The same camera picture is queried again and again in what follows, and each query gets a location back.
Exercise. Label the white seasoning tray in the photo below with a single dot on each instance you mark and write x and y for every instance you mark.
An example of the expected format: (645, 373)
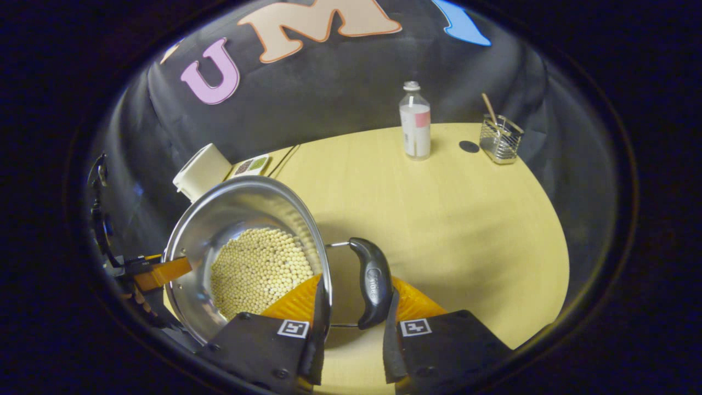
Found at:
(252, 164)

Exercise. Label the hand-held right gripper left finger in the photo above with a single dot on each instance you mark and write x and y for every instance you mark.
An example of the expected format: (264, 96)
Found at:
(318, 351)

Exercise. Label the black backdrop cloth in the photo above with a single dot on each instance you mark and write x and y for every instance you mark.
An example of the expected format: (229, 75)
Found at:
(340, 82)

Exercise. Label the wooden stick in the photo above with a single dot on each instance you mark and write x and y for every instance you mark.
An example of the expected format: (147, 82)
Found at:
(489, 108)

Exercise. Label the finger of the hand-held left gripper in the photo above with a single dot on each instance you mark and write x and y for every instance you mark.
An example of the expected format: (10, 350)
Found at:
(164, 271)

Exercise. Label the white toaster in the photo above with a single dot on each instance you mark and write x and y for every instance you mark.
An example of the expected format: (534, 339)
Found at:
(200, 170)

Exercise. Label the pile of yellow soybeans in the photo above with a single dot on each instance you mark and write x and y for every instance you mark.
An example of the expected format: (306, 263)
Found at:
(258, 269)

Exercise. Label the clear mesh holder cup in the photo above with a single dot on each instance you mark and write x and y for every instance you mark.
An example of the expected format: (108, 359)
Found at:
(500, 145)

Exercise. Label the clear bottle with white cap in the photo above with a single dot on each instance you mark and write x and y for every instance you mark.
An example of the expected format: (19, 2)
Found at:
(415, 131)

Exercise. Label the small black round disc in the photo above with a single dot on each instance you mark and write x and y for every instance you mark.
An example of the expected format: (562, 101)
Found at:
(469, 146)

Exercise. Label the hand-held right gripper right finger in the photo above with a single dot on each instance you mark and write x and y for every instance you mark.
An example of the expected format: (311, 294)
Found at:
(392, 356)

